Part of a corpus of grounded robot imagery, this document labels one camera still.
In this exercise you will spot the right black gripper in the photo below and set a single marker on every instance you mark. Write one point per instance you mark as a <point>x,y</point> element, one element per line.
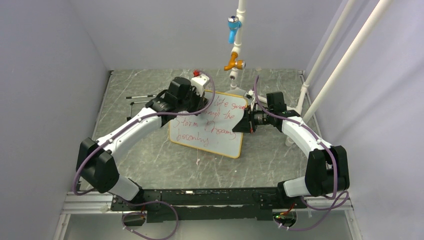
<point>247,123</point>

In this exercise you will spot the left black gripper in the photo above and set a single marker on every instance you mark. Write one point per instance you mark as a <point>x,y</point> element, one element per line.
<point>200,104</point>

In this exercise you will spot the yellow-framed whiteboard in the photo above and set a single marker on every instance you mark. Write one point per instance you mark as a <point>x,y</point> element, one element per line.
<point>212,130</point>

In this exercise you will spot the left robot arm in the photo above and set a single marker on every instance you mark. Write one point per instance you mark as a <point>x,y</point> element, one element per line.
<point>97,159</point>

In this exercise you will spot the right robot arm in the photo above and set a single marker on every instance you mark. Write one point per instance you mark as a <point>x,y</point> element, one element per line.
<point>327,169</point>

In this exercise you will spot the metal whiteboard stand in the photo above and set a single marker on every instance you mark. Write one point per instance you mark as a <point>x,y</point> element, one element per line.
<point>134,108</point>

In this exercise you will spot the blue valve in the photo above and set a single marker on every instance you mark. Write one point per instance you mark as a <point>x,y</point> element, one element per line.
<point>233,23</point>

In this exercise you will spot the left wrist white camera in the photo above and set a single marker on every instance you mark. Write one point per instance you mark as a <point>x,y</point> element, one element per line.
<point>199,81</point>

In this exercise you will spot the wrist white camera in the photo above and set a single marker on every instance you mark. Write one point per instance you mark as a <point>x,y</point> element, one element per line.
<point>199,81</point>
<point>252,102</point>

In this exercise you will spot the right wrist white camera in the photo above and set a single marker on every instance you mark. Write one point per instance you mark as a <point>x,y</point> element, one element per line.
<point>252,102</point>

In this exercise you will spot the white PVC pipe frame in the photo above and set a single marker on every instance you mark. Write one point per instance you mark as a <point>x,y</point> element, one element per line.
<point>304,35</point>

